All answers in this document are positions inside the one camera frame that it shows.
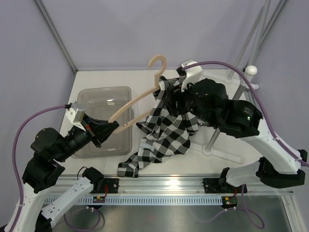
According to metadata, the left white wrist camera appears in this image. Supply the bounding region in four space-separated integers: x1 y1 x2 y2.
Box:
65 102 85 131

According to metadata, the corner frame post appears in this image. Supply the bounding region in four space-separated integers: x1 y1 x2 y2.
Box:
238 0 289 71
33 0 78 74

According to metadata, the white slotted cable duct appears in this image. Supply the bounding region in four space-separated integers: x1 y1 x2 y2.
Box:
42 196 223 205

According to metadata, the aluminium mounting rail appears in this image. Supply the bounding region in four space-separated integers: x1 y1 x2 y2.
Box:
55 175 294 195

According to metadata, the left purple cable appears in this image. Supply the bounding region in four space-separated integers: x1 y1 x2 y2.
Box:
7 103 72 230

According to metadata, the white garment rack stand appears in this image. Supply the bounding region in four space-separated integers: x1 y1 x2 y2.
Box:
190 0 275 165

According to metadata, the beige wooden hanger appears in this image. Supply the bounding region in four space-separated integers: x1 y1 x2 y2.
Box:
108 55 167 134

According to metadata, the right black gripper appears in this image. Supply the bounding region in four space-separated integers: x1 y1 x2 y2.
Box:
162 75 216 127

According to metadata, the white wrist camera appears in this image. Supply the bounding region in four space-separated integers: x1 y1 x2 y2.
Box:
176 59 203 92
65 102 85 131

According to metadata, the black white checkered shirt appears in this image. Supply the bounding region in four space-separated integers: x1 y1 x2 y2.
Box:
117 76 200 178

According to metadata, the right corner frame post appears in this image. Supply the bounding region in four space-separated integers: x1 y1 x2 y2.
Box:
238 0 289 71

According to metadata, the left corner frame post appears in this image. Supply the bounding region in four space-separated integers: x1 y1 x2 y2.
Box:
33 0 78 74

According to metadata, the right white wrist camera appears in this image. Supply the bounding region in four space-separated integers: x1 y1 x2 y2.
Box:
176 59 203 92

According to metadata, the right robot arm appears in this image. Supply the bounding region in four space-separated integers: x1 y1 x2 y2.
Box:
164 78 308 193

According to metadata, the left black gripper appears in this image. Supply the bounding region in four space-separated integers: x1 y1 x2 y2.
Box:
55 113 119 162

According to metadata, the clear plastic bin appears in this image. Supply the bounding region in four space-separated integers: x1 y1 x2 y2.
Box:
72 86 132 159

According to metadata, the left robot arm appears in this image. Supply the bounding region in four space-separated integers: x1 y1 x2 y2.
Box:
4 115 119 232

